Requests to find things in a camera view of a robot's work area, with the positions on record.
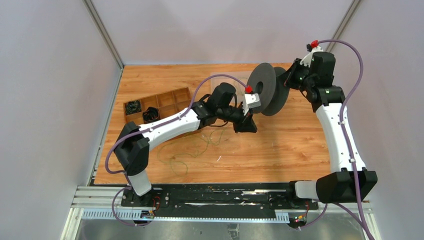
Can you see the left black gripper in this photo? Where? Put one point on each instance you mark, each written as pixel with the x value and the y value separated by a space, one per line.
pixel 246 124

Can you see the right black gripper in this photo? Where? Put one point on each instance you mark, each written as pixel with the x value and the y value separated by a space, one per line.
pixel 289 81

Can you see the dark grey spool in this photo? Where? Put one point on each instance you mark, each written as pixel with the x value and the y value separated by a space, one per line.
pixel 268 82

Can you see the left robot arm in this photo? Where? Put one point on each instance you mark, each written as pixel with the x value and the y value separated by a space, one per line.
pixel 135 142

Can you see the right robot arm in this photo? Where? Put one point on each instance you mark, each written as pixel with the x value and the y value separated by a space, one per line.
pixel 349 180

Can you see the translucent plastic bin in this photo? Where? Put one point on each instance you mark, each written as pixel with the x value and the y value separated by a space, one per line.
pixel 243 76

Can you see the wooden compartment tray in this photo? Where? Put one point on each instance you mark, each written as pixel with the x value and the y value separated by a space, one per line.
pixel 156 107

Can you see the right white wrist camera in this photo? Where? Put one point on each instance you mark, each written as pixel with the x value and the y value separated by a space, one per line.
pixel 307 60

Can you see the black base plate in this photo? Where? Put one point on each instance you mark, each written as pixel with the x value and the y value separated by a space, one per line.
pixel 219 201

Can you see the aluminium frame rail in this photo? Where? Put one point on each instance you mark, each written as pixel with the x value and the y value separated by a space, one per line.
pixel 96 215

